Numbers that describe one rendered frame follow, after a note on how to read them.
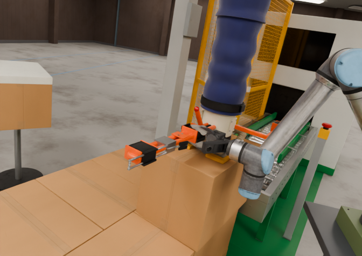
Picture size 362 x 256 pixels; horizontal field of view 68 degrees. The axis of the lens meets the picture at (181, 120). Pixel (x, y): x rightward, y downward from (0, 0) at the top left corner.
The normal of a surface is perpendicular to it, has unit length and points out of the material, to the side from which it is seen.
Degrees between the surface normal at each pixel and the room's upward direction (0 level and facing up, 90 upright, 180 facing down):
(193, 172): 90
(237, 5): 100
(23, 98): 90
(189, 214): 90
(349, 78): 85
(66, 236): 0
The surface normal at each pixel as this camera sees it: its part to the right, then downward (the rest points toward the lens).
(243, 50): 0.19, 0.11
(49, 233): 0.17, -0.94
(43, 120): 0.58, 0.34
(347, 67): -0.36, 0.15
